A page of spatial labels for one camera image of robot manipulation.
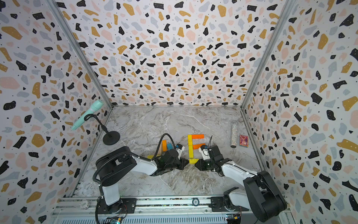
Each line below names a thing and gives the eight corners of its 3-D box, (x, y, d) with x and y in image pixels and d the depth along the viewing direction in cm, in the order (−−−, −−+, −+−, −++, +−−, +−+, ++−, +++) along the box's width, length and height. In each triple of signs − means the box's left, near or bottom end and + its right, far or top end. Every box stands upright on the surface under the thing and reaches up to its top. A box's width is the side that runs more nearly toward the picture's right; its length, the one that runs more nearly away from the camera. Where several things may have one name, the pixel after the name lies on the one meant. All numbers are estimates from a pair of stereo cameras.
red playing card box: (238, 145, 101) (239, 143, 99) (239, 135, 107) (239, 134, 105) (247, 147, 100) (248, 146, 98) (247, 137, 106) (248, 136, 104)
